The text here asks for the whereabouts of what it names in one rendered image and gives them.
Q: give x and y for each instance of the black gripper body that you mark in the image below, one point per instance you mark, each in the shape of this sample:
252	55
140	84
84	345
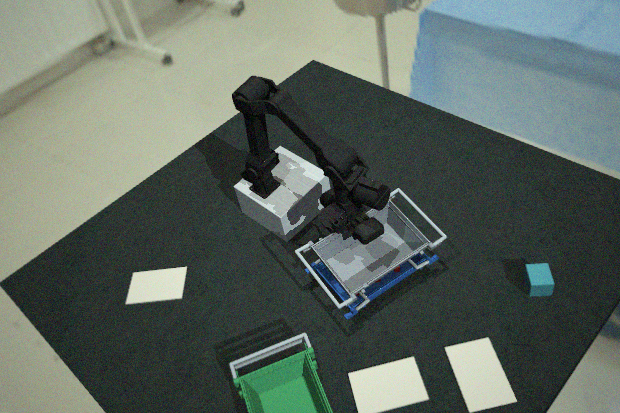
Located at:
365	229

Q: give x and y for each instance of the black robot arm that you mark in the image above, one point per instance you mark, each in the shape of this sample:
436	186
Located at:
333	155

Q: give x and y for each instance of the blue plastic tray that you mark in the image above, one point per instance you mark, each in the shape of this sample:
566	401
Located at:
375	289

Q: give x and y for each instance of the small teal block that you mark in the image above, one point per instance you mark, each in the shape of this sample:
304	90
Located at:
539	279

